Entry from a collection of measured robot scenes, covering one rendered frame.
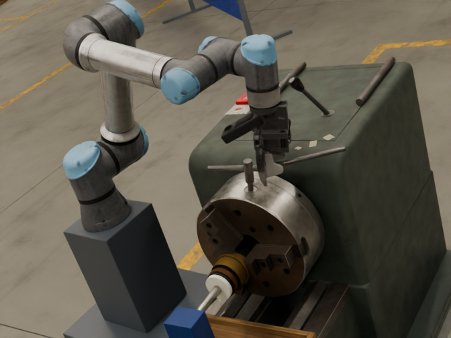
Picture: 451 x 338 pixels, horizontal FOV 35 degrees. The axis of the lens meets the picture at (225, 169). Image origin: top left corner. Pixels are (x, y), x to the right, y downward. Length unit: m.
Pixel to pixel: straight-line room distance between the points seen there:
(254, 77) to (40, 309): 2.71
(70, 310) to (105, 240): 1.88
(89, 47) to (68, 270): 2.64
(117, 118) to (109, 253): 0.39
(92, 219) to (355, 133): 0.80
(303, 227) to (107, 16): 0.72
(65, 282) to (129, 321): 1.92
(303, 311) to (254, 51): 0.74
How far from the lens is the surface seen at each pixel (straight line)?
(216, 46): 1.61
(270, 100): 1.58
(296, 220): 1.74
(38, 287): 4.24
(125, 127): 2.07
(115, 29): 1.85
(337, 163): 1.77
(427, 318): 2.32
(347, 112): 1.97
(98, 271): 2.20
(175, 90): 1.52
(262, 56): 1.54
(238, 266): 1.73
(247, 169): 1.71
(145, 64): 1.61
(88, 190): 2.07
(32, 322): 3.98
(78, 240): 2.16
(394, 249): 2.12
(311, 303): 1.95
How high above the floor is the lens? 2.08
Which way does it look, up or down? 26 degrees down
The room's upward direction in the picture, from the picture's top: 18 degrees counter-clockwise
